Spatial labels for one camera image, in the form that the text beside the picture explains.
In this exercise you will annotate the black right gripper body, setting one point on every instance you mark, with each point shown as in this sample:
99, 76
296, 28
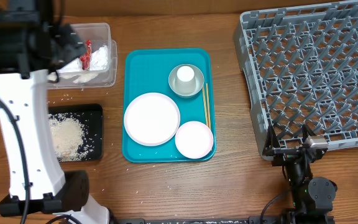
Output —
284, 157

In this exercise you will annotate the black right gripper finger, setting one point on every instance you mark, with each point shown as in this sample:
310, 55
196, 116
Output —
271, 140
306, 131

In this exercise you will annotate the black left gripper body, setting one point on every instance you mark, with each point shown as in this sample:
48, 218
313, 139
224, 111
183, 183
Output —
69, 47

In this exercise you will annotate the red sauce packet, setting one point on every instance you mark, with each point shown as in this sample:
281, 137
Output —
86, 58

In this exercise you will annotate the small pink bowl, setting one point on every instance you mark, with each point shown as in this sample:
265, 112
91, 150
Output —
194, 140

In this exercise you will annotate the grey-green bowl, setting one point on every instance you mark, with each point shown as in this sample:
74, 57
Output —
199, 79

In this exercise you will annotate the pile of white rice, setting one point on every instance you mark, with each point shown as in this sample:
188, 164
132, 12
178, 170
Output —
70, 137

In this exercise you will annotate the white cup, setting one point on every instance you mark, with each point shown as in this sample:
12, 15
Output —
185, 80

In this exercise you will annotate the large white plate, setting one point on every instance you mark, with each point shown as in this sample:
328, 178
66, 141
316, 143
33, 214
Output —
151, 119

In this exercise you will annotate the white napkin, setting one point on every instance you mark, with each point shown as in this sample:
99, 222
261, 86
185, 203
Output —
72, 69
98, 61

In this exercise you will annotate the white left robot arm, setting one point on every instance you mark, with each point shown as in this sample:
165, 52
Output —
33, 44

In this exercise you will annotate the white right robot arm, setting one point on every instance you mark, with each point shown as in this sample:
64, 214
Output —
312, 196

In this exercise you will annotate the clear plastic waste bin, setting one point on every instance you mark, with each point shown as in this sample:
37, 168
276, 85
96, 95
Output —
99, 34

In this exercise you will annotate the grey dishwasher rack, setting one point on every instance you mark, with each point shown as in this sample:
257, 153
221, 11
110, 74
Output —
301, 68

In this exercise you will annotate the black food waste tray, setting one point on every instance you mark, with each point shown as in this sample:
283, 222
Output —
91, 114

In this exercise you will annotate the white napkin in bin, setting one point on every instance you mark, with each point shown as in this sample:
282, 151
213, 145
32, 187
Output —
98, 61

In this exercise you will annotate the right wooden chopstick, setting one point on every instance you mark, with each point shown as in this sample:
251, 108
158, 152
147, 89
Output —
208, 105

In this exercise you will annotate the teal serving tray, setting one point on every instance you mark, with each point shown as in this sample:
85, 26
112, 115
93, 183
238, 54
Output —
148, 71

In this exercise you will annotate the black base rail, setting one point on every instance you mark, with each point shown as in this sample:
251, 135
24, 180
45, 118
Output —
249, 220

